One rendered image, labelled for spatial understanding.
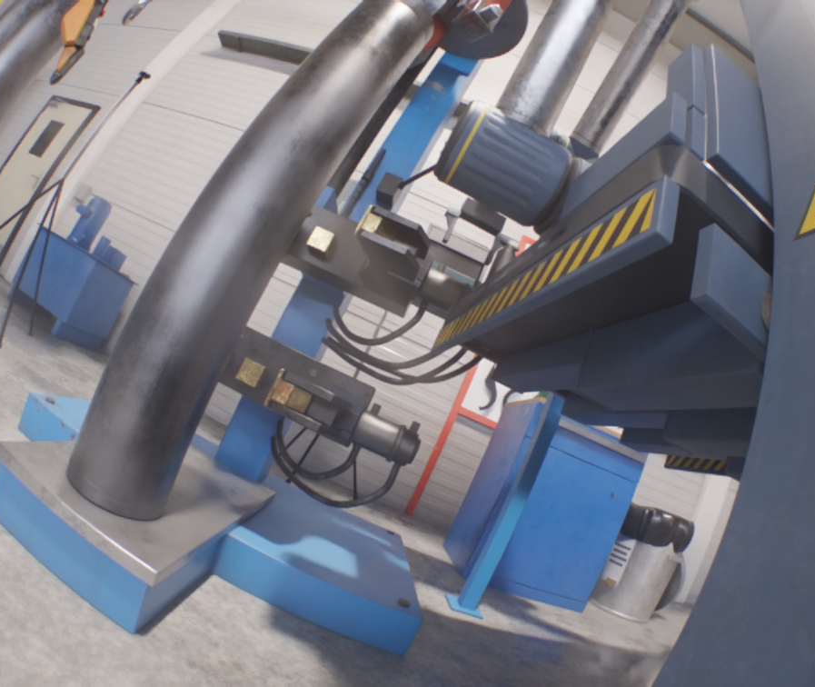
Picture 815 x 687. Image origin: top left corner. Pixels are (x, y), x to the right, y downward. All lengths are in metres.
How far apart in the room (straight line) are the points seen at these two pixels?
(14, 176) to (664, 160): 5.78
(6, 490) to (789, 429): 1.06
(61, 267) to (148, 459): 2.77
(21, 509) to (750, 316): 1.05
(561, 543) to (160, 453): 1.86
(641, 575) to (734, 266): 2.35
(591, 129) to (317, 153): 0.74
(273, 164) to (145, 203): 3.44
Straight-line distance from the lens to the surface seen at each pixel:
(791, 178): 0.52
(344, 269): 1.38
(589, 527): 2.26
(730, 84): 0.62
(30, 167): 5.66
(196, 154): 4.25
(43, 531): 0.85
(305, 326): 1.56
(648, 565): 2.64
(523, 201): 0.87
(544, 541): 2.17
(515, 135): 0.87
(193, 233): 0.78
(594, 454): 2.21
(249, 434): 1.57
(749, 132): 0.58
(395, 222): 1.09
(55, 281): 3.44
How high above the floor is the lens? 0.51
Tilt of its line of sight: 12 degrees up
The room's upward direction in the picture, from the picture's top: 25 degrees clockwise
